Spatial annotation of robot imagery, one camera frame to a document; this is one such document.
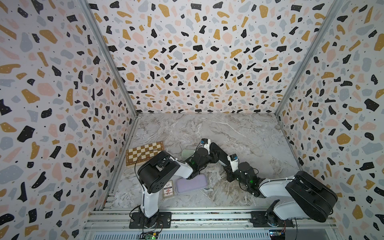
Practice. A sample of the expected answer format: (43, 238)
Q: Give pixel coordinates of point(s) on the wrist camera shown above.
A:
(234, 162)
(205, 143)

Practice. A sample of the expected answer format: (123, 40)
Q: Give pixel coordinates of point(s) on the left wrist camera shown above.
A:
(205, 143)

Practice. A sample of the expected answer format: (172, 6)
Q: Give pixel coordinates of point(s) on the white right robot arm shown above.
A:
(309, 198)

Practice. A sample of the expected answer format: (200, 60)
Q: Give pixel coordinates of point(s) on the aluminium corner post left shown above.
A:
(84, 5)

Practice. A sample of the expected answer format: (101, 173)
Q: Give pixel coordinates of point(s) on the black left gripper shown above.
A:
(214, 157)

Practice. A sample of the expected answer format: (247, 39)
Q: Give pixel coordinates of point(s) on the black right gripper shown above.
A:
(229, 172)

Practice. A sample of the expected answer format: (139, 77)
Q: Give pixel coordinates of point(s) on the playing card box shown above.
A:
(168, 190)

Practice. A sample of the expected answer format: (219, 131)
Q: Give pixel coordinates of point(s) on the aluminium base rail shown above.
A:
(203, 223)

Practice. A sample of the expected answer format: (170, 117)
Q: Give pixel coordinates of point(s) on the aluminium corner post right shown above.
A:
(331, 14)

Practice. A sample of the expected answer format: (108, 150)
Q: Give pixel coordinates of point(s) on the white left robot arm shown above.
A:
(158, 171)

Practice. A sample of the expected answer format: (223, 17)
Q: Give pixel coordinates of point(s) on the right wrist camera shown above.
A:
(234, 162)

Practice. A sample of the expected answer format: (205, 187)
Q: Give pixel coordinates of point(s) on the lilac zippered umbrella sleeve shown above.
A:
(197, 183)

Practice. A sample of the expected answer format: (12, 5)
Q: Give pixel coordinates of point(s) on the aluminium corner post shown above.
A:
(84, 5)
(331, 14)

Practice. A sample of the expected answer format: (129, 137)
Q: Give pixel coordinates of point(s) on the wooden chessboard box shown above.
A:
(142, 154)

